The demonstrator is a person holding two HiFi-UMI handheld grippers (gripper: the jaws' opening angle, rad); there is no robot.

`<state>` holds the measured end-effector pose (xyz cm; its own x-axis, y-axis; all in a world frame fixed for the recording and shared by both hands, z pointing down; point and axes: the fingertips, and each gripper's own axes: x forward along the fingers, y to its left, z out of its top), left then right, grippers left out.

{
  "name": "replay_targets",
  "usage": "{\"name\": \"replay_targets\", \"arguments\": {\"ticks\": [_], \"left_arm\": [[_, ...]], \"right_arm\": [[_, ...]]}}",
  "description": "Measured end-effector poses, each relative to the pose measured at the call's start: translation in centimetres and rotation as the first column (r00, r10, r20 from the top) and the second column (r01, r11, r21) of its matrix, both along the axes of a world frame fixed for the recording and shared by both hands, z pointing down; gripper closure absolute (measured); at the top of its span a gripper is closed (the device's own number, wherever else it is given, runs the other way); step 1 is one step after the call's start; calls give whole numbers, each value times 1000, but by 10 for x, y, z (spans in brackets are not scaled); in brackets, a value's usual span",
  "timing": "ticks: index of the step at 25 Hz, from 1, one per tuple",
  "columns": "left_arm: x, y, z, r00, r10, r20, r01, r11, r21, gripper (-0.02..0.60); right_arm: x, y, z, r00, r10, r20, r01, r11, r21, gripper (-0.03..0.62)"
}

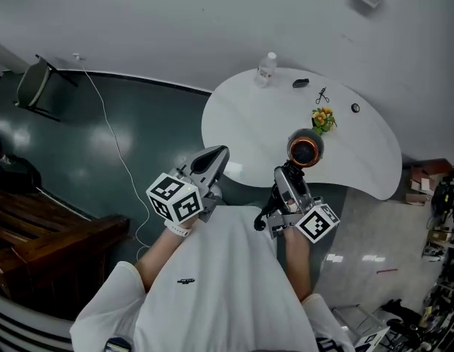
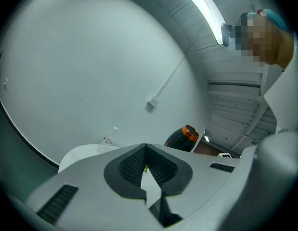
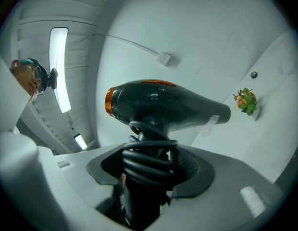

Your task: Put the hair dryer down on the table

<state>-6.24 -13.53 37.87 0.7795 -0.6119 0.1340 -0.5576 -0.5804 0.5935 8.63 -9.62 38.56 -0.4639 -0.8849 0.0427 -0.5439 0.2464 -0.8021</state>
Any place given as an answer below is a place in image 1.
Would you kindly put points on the brown cardboard box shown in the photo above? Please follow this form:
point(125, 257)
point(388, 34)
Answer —
point(428, 182)

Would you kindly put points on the person's white t-shirt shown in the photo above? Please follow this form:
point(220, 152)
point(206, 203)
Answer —
point(219, 288)

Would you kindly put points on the grey green chair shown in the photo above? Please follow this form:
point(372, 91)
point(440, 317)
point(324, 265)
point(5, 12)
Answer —
point(32, 86)

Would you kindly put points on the clear plastic water bottle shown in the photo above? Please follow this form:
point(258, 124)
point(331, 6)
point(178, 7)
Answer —
point(265, 70)

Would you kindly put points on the cluttered equipment rack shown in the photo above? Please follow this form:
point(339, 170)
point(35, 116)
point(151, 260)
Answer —
point(444, 240)

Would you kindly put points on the black eyelash curler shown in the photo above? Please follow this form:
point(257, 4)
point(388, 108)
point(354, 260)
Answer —
point(322, 94)

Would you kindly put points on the person's right forearm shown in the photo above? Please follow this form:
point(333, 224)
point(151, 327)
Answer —
point(298, 266)

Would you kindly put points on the thin red stick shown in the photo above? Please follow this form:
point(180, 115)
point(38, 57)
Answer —
point(387, 270)

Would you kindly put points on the white rounded table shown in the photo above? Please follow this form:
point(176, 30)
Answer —
point(256, 141)

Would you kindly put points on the white metal cart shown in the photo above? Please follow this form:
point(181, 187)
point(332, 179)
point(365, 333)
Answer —
point(362, 328)

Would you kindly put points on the black bag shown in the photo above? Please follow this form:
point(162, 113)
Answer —
point(14, 174)

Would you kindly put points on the small black case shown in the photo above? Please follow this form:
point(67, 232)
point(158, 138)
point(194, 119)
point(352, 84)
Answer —
point(300, 83)

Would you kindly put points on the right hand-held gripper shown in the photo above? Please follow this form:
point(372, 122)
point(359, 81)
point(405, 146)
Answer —
point(316, 224)

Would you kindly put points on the white striped curved cabinet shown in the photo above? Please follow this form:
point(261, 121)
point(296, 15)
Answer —
point(25, 325)

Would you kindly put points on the white wristwatch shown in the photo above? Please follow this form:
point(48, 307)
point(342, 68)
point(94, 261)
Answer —
point(178, 229)

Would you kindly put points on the small round black tin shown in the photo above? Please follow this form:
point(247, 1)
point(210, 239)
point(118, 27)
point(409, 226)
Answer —
point(355, 107)

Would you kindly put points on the small potted orange flowers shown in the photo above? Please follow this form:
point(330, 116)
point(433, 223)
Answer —
point(323, 120)

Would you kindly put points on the person's left forearm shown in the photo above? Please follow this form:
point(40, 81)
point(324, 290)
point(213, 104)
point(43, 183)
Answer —
point(160, 251)

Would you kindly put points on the person's right hand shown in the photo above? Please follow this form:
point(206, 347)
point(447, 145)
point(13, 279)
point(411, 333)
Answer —
point(291, 207)

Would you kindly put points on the black orange hair dryer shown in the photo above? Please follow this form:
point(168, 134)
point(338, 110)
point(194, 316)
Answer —
point(305, 149)

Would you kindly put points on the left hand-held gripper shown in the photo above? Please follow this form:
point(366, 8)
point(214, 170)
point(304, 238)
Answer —
point(175, 200)

